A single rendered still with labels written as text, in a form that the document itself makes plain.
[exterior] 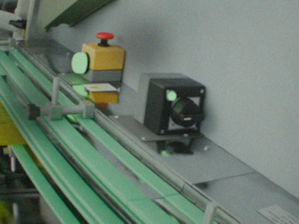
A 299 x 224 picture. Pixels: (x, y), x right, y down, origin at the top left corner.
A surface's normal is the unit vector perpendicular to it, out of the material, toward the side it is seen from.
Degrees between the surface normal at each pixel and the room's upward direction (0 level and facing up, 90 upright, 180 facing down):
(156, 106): 0
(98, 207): 90
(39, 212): 90
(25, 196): 90
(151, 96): 0
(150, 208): 90
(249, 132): 0
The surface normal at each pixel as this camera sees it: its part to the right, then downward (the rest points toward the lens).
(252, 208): 0.13, -0.94
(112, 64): 0.48, 0.33
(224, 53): -0.87, 0.04
